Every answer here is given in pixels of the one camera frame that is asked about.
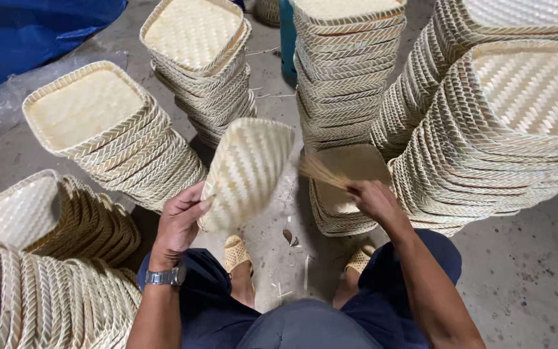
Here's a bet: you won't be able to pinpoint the person's right hand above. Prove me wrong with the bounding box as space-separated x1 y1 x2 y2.
346 180 402 232

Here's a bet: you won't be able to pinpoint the person's left hand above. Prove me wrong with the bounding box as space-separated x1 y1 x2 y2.
149 181 213 273

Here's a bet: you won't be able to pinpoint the straw hand brush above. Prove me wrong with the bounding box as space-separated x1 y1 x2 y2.
299 153 352 191

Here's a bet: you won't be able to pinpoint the single woven bamboo tray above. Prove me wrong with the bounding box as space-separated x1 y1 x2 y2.
197 117 296 233

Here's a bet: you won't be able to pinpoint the stack of woven bamboo trays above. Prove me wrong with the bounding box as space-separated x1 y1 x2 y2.
289 0 408 152
370 0 558 162
387 39 558 238
254 0 282 28
0 169 141 268
0 240 142 349
22 60 208 213
307 144 395 238
139 0 258 149

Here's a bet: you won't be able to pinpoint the tan perforated sandal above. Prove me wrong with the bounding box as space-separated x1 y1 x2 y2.
344 244 377 275
224 235 254 278

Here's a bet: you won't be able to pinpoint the person's right leg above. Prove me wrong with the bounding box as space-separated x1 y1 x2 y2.
332 268 360 311

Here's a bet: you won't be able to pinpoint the person's leg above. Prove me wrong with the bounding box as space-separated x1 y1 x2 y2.
332 268 360 311
230 261 256 309

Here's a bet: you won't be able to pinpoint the grey shirt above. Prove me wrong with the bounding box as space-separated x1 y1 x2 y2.
235 299 382 349

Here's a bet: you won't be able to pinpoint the person's left leg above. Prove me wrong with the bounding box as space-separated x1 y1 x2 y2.
230 261 256 309

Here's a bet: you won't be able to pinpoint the blue plastic container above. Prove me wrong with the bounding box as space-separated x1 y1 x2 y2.
279 0 299 81

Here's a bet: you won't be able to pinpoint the dark blue shorts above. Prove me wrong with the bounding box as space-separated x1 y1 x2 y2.
136 229 463 349

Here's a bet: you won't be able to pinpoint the silver wristwatch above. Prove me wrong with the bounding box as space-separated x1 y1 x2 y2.
144 265 188 287

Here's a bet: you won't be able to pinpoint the blue tarpaulin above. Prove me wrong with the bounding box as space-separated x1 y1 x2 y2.
0 0 128 101

